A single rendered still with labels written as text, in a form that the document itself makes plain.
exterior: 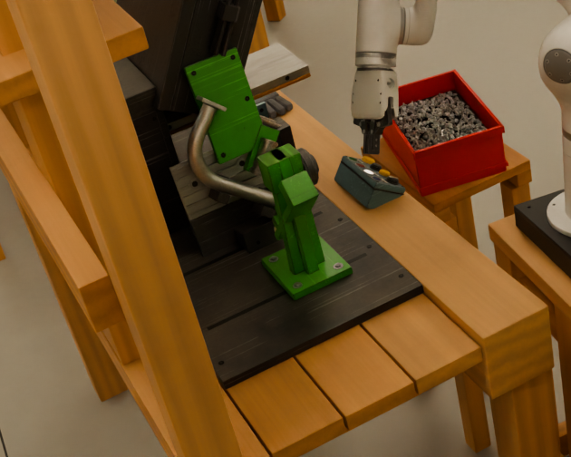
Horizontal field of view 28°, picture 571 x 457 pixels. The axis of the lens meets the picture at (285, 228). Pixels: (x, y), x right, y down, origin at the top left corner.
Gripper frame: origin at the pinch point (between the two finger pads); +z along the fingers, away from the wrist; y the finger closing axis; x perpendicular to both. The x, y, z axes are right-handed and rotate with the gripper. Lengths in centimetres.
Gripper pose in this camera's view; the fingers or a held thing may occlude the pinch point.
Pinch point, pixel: (371, 144)
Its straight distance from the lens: 235.5
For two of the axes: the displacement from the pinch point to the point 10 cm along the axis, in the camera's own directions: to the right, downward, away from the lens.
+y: -6.2, -0.8, 7.8
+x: -7.8, 0.1, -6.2
